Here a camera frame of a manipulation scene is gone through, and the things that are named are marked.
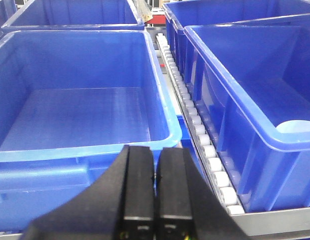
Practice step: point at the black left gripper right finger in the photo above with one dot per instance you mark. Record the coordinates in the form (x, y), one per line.
(187, 200)

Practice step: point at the pale blue plate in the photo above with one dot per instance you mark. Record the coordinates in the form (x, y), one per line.
(294, 126)

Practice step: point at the far right blue bin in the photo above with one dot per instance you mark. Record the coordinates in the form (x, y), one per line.
(180, 14)

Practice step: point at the middle blue plastic bin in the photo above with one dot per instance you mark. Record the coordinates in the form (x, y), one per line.
(69, 101)

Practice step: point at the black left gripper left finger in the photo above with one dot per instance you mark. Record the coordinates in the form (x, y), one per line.
(107, 200)

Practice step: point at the white roller conveyor track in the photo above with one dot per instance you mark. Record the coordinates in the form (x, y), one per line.
(210, 164)

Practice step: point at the blue plastic bin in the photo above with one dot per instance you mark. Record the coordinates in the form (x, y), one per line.
(245, 81)
(69, 101)

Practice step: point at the far left blue bin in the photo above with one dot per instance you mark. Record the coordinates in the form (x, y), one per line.
(75, 15)

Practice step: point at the right blue plastic bin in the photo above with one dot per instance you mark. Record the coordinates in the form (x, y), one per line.
(245, 81)

